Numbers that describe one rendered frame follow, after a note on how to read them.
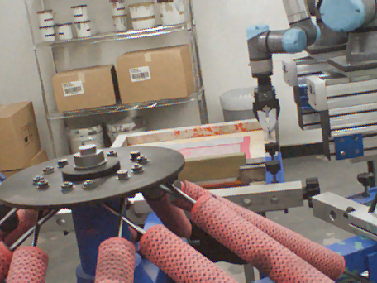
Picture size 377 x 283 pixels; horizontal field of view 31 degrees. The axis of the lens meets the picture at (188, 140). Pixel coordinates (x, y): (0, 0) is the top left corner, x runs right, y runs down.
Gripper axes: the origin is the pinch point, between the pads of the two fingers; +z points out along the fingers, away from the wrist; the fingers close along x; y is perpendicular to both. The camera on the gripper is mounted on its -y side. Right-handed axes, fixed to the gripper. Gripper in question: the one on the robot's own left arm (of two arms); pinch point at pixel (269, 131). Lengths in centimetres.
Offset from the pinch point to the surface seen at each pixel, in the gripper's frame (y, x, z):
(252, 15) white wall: 330, 6, 1
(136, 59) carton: 283, 95, 16
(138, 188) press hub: -132, 18, -33
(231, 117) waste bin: 279, 29, 68
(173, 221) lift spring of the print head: -95, 20, -12
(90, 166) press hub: -123, 27, -34
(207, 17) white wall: 331, 41, -2
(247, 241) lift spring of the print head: -130, 4, -22
